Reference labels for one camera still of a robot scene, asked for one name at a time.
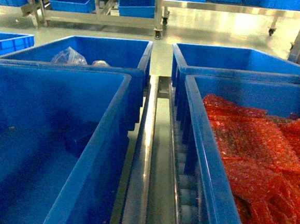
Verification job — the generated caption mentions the blue block part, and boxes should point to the blue block part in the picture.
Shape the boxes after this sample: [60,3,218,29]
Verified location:
[63,121,98,158]

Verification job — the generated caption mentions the blue bin rear left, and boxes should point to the blue bin rear left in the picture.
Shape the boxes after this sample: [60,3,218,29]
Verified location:
[0,36,153,131]

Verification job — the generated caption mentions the blue bin rear right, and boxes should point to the blue bin rear right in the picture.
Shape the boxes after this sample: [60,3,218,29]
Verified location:
[172,43,300,121]

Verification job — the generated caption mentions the stainless steel shelf rack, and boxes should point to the stainless steel shelf rack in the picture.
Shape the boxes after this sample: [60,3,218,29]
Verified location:
[109,76,199,224]

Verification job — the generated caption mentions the blue empty target bin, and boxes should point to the blue empty target bin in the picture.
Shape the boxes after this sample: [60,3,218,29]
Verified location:
[0,64,131,224]

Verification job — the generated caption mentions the blue bin with red bags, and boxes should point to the blue bin with red bags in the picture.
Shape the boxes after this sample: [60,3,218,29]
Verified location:
[185,75,300,224]

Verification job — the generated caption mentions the blue bin far left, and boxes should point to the blue bin far left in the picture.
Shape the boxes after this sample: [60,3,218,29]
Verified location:
[0,32,35,56]

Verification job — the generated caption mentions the clear plastic bag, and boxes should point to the clear plastic bag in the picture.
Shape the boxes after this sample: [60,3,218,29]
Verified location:
[51,47,88,66]

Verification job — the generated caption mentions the red bubble wrap bags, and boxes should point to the red bubble wrap bags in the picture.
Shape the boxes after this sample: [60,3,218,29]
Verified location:
[203,94,300,224]

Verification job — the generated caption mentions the steel cart with bins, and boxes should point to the steel cart with bins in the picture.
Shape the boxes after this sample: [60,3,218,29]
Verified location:
[0,0,164,39]

